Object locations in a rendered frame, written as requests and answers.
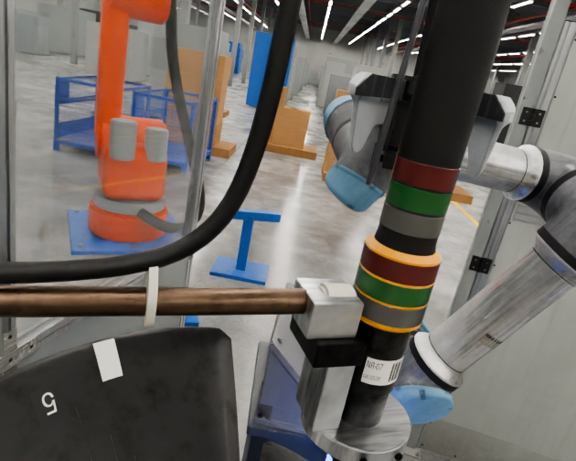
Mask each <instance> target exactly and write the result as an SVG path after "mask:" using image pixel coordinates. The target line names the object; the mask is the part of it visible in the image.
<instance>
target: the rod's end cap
mask: <svg viewBox="0 0 576 461"><path fill-rule="evenodd" d="M320 285H321V286H318V287H319V288H320V289H321V290H322V292H323V293H324V294H328V295H329V296H356V295H357V294H356V291H355V290H354V288H353V287H352V285H350V284H327V283H321V284H320Z"/></svg>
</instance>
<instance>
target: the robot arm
mask: <svg viewBox="0 0 576 461"><path fill-rule="evenodd" d="M437 2H438V0H430V2H429V6H428V10H427V15H426V18H425V23H424V25H423V29H422V33H421V44H420V47H419V52H418V56H417V60H416V64H415V69H414V73H413V76H408V75H405V77H404V80H403V83H402V86H401V89H400V94H399V98H398V100H397V103H396V107H395V110H394V113H393V116H392V119H391V122H390V125H389V130H388V133H387V137H386V140H385V143H384V146H383V149H382V152H381V155H380V159H379V163H378V167H377V170H376V173H375V176H374V179H373V181H372V183H371V185H367V184H366V181H367V177H368V172H369V169H370V166H371V163H372V159H373V156H374V154H375V150H376V147H377V144H378V140H379V135H380V132H381V129H382V125H383V123H384V120H385V116H386V113H387V110H388V107H389V102H390V98H391V95H392V92H393V89H394V86H395V82H396V79H397V77H398V74H396V73H391V77H387V76H383V75H378V74H375V73H370V72H362V71H360V72H358V73H357V75H355V76H354V77H353V78H352V79H351V81H350V82H349V86H348V91H347V93H349V94H350V95H346V96H341V97H338V98H336V99H335V100H333V101H332V102H331V103H330V104H329V105H328V106H327V108H326V110H325V114H324V128H325V135H326V137H327V139H328V140H329V141H330V144H331V145H332V147H333V150H334V153H335V156H336V160H337V162H336V163H334V164H333V165H332V168H331V169H330V170H329V171H328V172H327V173H326V175H325V182H326V185H327V186H328V188H329V190H330V191H331V192H332V193H333V195H334V196H335V197H336V198H337V199H338V200H339V201H340V202H342V203H343V204H344V205H345V206H347V207H348V208H350V209H352V210H354V211H358V212H361V211H365V210H367V209H368V208H369V207H370V206H371V205H372V204H374V203H375V202H376V201H377V200H378V199H379V198H383V197H384V195H385V193H386V192H387V190H388V186H389V180H390V178H391V173H392V169H393V166H394V162H395V159H396V155H397V153H398V151H399V147H400V140H401V137H402V134H403V130H404V126H405V123H406V120H407V116H408V112H409V109H410V105H411V99H412V95H413V92H414V89H415V85H416V81H417V78H418V74H419V71H420V67H421V61H422V57H423V54H424V50H425V47H426V43H427V39H428V36H429V33H430V29H431V25H432V20H433V16H434V12H435V8H436V6H437ZM379 99H382V101H379ZM512 100H513V98H509V97H506V96H502V95H496V94H489V93H484V94H483V97H482V101H481V103H480V106H479V109H478V112H477V116H476V119H475V123H474V126H473V130H472V132H471V135H470V138H469V141H468V145H467V147H466V150H465V153H464V159H463V162H462V164H461V167H460V168H461V170H460V173H459V176H458V178H457V180H459V181H463V182H466V183H470V184H474V185H477V186H481V187H485V188H492V189H496V190H500V191H502V193H503V194H504V196H505V197H506V198H509V199H512V200H515V201H519V202H521V203H523V204H525V205H527V206H528V207H530V208H531V209H533V210H534V211H536V212H537V213H538V214H539V215H540V217H541V218H542V219H544V220H545V221H546V223H545V224H544V225H543V226H542V227H540V228H539V229H538V230H537V231H536V232H535V244H534V247H532V248H531V249H530V250H529V251H528V252H526V253H525V254H524V255H523V256H521V257H520V258H519V259H518V260H517V261H515V262H514V263H513V264H512V265H511V266H509V267H508V268H507V269H506V270H505V271H504V272H502V273H501V274H500V275H499V276H498V277H497V278H496V279H495V280H494V281H492V282H491V283H490V284H489V285H487V286H486V287H485V288H484V289H483V290H481V291H480V292H479V293H478V294H477V295H475V296H474V297H473V298H472V299H471V300H469V301H468V302H467V303H466V304H465V305H463V306H462V307H461V308H460V309H458V310H457V311H456V312H455V313H454V314H452V315H451V316H450V317H449V318H448V319H446V320H445V321H444V322H443V323H442V324H440V325H439V326H438V327H437V328H435V329H434V330H433V332H431V330H430V329H429V327H428V326H427V325H426V323H425V322H424V320H422V323H421V326H420V327H419V328H417V329H415V330H413V331H411V334H410V338H409V341H408V344H407V347H406V349H405V353H404V358H403V361H402V363H401V366H400V372H399V375H398V378H397V379H396V381H395V385H394V388H393V390H392V392H390V394H391V395H392V396H393V397H394V398H395V399H397V400H398V402H399V403H400V404H401V405H402V407H403V408H404V410H405V411H406V413H407V414H408V416H409V418H410V422H411V423H412V424H419V423H431V422H435V421H437V420H440V419H442V418H443V417H445V416H446V415H447V414H449V413H450V412H451V410H452V409H453V396H452V395H451V393H452V392H453V391H455V390H456V389H458V388H459V387H460V386H462V385H463V383H464V372H465V371H466V370H467V369H469V368H470V367H471V366H473V365H474V364H475V363H476V362H477V361H478V360H480V359H481V358H483V357H484V356H485V355H486V354H488V353H489V352H490V351H492V350H493V349H494V348H496V347H497V346H499V345H500V344H501V343H502V342H504V341H505V340H506V339H508V338H509V337H511V336H512V335H513V334H515V333H516V332H517V331H519V330H520V329H521V328H522V327H523V326H525V325H526V324H527V323H528V322H530V321H531V320H532V319H534V318H535V317H536V316H538V315H539V314H540V313H542V312H543V311H544V310H546V309H547V308H548V307H550V306H551V305H553V304H554V303H555V302H557V301H558V300H559V299H560V298H562V297H563V296H564V295H566V294H567V293H568V292H569V291H570V290H572V289H573V288H574V287H576V157H574V156H571V155H565V154H563V153H559V152H555V151H551V150H548V149H544V148H540V147H537V146H534V145H522V146H520V147H518V148H516V147H513V146H510V145H503V144H500V143H497V142H496V140H497V138H498V136H499V134H500V132H501V130H502V129H503V128H504V127H505V126H506V125H507V124H509V123H512V122H513V118H514V115H515V112H516V108H515V104H514V103H513V102H512Z"/></svg>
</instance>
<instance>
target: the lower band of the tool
mask: <svg viewBox="0 0 576 461"><path fill-rule="evenodd" d="M374 235H375V233H374V234H371V235H368V236H367V238H366V240H365V243H366V245H367V246H368V247H369V248H370V250H372V251H373V252H375V253H377V254H379V255H381V256H383V257H385V258H388V259H391V260H392V261H395V262H398V263H405V264H409V265H414V266H423V267H430V266H435V265H438V264H440V263H441V261H442V256H441V255H440V254H439V253H438V252H437V251H436V253H435V254H434V255H431V256H417V255H410V254H407V253H403V252H397V251H394V250H392V249H390V248H388V247H386V246H384V245H382V244H381V243H379V242H378V241H377V240H376V239H375V237H374ZM360 265H361V267H362V268H363V269H364V270H365V271H366V272H367V273H369V274H370V275H372V276H374V277H376V278H378V279H379V280H381V281H383V282H386V283H389V284H394V285H397V286H401V287H407V288H415V289H422V288H428V287H431V286H432V285H433V284H434V283H433V284H431V285H427V286H409V285H404V284H396V283H393V282H391V281H388V280H385V279H383V278H380V277H378V276H376V275H375V274H373V273H371V272H370V271H368V270H367V269H366V268H365V267H364V266H363V265H362V264H361V263H360ZM355 286H356V288H357V289H358V291H359V292H360V293H361V294H363V295H364V296H366V297H367V298H369V299H371V300H373V301H375V302H377V303H380V304H382V305H384V306H390V307H393V308H398V309H404V310H416V309H421V308H424V307H426V306H427V305H428V304H427V305H425V306H421V307H414V308H408V307H400V306H392V305H389V304H386V303H383V302H380V301H379V300H376V299H374V298H372V297H370V296H369V295H366V294H365V293H364V292H362V291H361V290H360V289H359V288H358V287H357V285H356V283H355ZM360 320H362V321H363V322H365V323H366V324H368V325H370V326H372V327H375V328H378V329H381V330H384V331H388V332H393V333H406V332H410V331H413V330H415V329H417V328H419V327H420V326H421V325H419V326H417V327H412V328H395V327H387V326H383V325H381V324H378V323H375V322H373V321H371V320H369V319H367V318H365V317H363V316H361V318H360Z"/></svg>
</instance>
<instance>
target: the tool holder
mask: <svg viewBox="0 0 576 461"><path fill-rule="evenodd" d="M321 283H327V284H345V282H344V281H343V280H341V279H316V278H296V279H295V283H294V288H304V289H306V290H307V292H306V297H307V306H306V310H305V312H304V313H303V314H302V315H292V320H291V324H290V329H291V331H292V332H293V335H294V336H295V338H296V340H297V342H298V343H299V345H300V347H301V348H302V350H303V352H304V354H305V357H304V364H303V368H302V372H301V376H300V380H299V384H298V388H297V393H296V396H295V398H296V400H297V402H298V404H299V406H300V408H301V411H300V417H301V423H302V425H303V428H304V430H305V432H306V433H307V435H308V436H309V437H310V439H311V440H312V441H313V442H314V443H315V444H316V445H317V446H318V447H319V448H321V449H322V450H323V451H325V452H326V453H327V454H329V455H331V456H332V457H334V458H336V459H338V460H340V461H395V460H396V461H400V460H401V459H402V458H403V455H402V454H403V452H404V450H405V448H406V445H407V443H408V440H409V437H410V434H411V422H410V418H409V416H408V414H407V413H406V411H405V410H404V408H403V407H402V405H401V404H400V403H399V402H398V400H397V399H395V398H394V397H393V396H392V395H391V394H389V397H388V399H387V402H386V405H385V409H384V412H383V414H382V417H381V420H380V422H379V424H377V425H375V426H373V427H369V428H362V427H356V426H354V425H351V424H349V423H346V422H345V421H343V420H342V419H341V416H342V412H343V410H344V406H345V403H346V399H347V394H348V390H349V386H350V383H351V380H352V377H353V373H354V369H355V367H356V366H360V365H361V363H362V360H363V357H364V354H365V350H366V346H367V343H366V342H365V340H364V339H363V338H362V337H361V336H360V335H359V334H358V333H357V328H358V325H359V321H360V318H361V315H362V311H363V307H364V303H363V302H362V301H361V300H360V299H359V298H358V297H357V296H329V295H328V294H324V293H323V292H322V290H321V289H320V288H319V287H318V286H321V285H320V284H321Z"/></svg>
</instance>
